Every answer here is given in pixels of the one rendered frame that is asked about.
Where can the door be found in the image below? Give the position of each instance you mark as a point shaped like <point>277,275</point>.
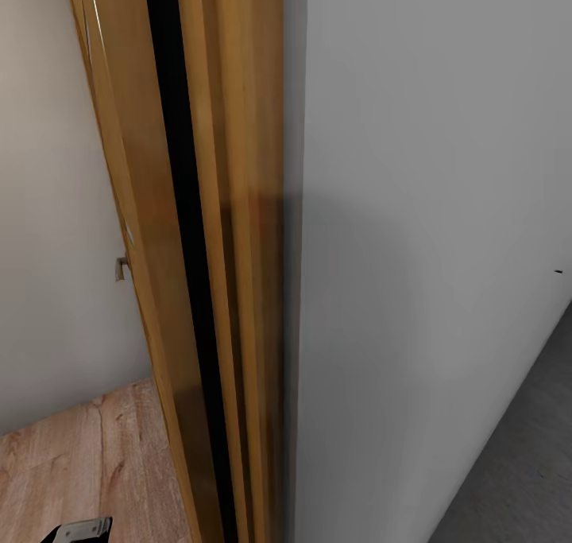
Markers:
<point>234,57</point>

